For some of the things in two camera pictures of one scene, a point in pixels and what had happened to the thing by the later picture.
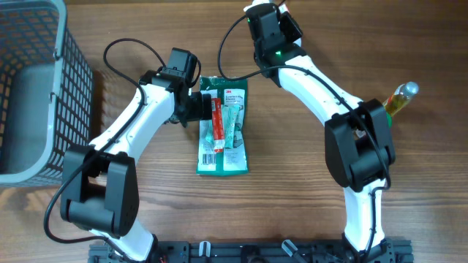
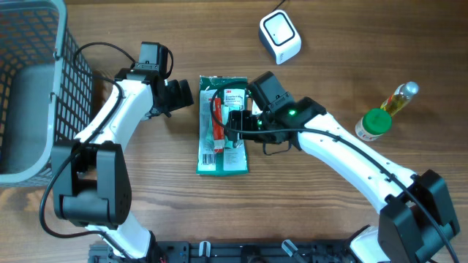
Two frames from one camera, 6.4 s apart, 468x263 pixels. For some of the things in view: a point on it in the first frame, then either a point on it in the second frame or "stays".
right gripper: (292, 33) → (246, 116)
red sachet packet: (218, 128) stays
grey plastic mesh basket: (46, 93) stays
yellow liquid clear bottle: (400, 97) stays
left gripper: (194, 109) → (176, 98)
